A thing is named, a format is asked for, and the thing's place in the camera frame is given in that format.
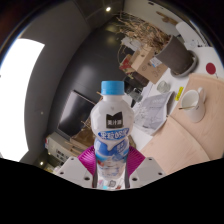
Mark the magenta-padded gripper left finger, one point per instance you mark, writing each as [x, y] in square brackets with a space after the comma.
[75, 170]

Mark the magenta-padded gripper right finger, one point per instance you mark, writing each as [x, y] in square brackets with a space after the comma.
[146, 170]

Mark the blue-capped white drink bottle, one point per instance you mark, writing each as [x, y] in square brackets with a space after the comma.
[112, 133]

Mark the pale cabinet with pictures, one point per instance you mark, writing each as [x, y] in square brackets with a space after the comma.
[60, 148]

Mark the light plywood drawing board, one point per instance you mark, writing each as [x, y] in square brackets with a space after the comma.
[173, 150]
[211, 126]

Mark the open printed newspaper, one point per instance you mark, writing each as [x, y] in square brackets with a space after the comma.
[153, 111]

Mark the thin wooden stick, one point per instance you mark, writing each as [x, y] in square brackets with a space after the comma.
[187, 107]

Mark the grey spray bottle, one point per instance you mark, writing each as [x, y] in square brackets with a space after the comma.
[136, 95]

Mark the white ceramic mug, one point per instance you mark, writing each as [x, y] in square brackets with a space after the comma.
[195, 111]

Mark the small yellow tag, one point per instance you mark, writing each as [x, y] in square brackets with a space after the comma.
[179, 94]

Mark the small glass jar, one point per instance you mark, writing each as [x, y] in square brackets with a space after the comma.
[163, 87]

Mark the large white ceiling light panel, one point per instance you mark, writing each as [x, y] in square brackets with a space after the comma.
[18, 100]

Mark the brown cardboard box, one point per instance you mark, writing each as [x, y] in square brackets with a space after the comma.
[148, 65]

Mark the red box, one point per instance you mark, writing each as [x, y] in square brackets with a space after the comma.
[125, 63]

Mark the grey plant pot saucer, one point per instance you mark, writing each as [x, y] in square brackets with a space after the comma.
[195, 65]

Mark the dried plant in grey pot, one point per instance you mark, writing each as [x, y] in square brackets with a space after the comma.
[176, 55]

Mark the recessed ceiling spotlights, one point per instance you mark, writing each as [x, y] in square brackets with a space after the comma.
[108, 9]

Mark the black wall screen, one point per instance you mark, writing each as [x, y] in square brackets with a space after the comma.
[75, 115]

